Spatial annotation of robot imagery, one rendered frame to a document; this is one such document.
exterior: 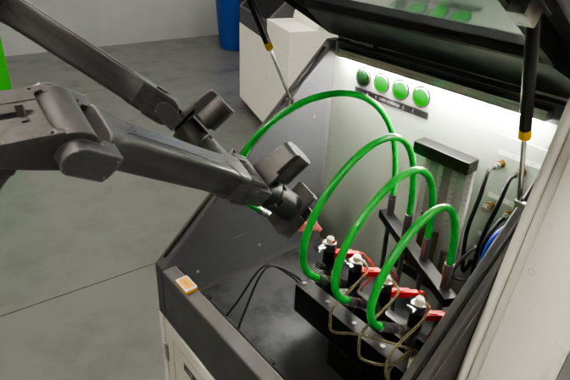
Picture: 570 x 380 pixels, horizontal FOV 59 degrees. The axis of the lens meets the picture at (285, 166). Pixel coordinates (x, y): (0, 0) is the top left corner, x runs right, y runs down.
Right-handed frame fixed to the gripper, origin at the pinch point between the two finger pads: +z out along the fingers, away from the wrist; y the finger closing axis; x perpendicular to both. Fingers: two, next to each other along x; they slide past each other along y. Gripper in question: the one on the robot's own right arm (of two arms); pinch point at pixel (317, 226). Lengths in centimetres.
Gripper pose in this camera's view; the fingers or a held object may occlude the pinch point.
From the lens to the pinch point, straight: 105.5
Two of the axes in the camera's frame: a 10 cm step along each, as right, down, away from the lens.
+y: 6.6, -7.5, -0.7
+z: 6.4, 5.0, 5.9
